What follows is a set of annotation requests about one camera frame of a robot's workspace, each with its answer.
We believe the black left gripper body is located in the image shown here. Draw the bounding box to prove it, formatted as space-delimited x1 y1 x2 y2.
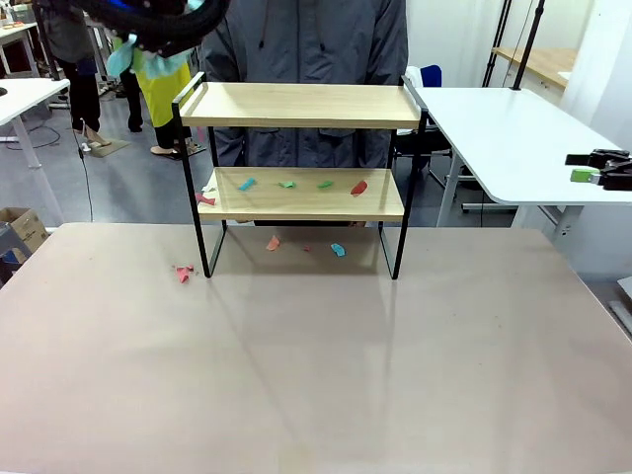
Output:
139 39 192 60

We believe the teal chenille duster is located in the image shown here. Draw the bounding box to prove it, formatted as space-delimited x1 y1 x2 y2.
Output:
106 0 204 80

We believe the two-tier wooden black-framed shelf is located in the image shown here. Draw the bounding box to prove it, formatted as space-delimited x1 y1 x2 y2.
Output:
171 70 430 281

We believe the person in yellow apron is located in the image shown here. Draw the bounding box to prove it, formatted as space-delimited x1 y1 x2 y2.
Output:
111 46 198 160

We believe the person in dark clothes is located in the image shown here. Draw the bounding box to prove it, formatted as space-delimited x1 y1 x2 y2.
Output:
34 0 113 149

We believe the large white table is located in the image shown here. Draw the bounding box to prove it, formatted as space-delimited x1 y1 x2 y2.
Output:
402 73 632 243

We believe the brown floor mat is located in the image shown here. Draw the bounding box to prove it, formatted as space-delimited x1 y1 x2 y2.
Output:
81 137 132 159

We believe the light wooden desk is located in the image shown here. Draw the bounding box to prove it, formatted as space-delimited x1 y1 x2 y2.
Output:
491 46 579 90

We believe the black stand pole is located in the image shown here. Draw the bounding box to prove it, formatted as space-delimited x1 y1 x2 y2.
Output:
512 0 547 92

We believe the person in grey jacket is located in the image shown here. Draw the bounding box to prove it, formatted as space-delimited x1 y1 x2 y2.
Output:
199 0 411 228

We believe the black tripod stand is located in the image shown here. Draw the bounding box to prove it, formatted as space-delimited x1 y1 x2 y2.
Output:
481 0 514 89

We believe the small white table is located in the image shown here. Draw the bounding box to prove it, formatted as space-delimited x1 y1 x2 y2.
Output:
0 77 71 226

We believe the white background desk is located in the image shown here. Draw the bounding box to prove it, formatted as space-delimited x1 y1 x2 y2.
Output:
0 19 40 75

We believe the cardboard box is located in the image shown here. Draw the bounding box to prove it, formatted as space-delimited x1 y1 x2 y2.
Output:
0 206 49 266

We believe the grey aluminium rail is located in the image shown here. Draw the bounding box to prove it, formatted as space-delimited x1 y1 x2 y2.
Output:
606 276 632 342

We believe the black floor cable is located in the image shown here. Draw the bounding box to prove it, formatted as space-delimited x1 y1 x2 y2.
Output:
72 116 96 223

